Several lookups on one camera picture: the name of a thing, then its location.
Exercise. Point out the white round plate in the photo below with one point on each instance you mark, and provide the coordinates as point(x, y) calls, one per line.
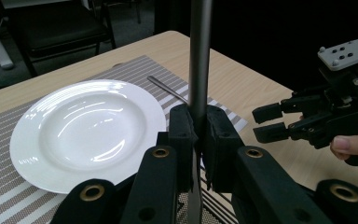
point(90, 130)

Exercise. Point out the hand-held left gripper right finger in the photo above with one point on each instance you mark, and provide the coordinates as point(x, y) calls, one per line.
point(222, 146)

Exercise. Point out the black chair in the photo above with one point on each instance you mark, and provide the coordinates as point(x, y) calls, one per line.
point(59, 28)

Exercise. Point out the silver metal table knife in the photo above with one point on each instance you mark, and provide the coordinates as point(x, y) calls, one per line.
point(200, 62)

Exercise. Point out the striped woven placemat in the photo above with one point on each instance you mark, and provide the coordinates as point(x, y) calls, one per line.
point(9, 193)

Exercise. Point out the thin silver metal cutlery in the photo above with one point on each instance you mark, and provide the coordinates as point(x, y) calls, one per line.
point(164, 88)

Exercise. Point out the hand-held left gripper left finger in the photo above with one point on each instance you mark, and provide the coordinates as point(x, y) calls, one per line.
point(183, 140)

